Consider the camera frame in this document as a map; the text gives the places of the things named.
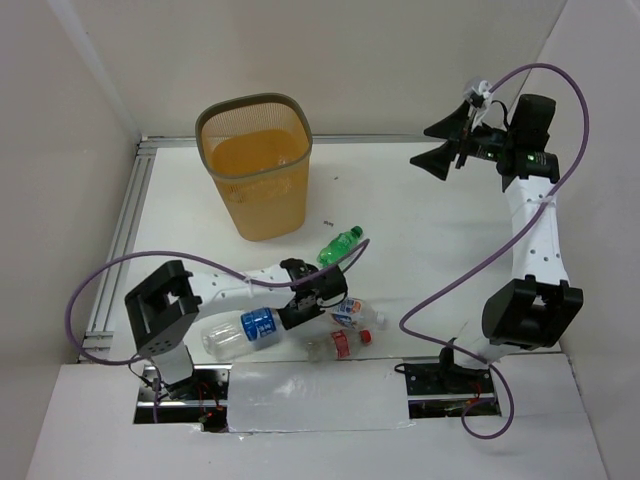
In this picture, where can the aluminium frame rail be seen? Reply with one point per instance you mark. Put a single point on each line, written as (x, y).
(423, 233)

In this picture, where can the red label red cap bottle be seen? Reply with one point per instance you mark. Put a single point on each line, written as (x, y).
(338, 345)

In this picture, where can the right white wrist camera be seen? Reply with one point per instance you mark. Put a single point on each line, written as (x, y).
(478, 95)

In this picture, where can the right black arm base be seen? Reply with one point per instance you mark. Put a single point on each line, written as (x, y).
(434, 394)

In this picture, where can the white orange label bottle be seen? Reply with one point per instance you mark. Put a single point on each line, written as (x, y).
(356, 314)

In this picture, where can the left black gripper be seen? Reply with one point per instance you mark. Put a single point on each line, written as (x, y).
(304, 303)

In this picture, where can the green plastic bottle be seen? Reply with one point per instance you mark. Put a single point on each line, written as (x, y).
(340, 246)

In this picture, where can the white taped cover plate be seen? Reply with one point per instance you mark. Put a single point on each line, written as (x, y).
(292, 397)

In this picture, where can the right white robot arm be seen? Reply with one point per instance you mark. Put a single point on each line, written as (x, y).
(533, 309)

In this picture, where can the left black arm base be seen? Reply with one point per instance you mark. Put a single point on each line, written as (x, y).
(202, 402)

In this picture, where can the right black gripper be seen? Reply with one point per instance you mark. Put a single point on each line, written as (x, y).
(437, 160)

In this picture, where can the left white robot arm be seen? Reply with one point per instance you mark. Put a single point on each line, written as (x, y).
(163, 307)

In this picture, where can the blue label plastic bottle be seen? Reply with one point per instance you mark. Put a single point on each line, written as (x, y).
(251, 332)

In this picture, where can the orange mesh waste bin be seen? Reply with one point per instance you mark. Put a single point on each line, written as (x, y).
(257, 151)

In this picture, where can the clear bottle white cap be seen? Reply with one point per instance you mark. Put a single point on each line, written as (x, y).
(266, 183)

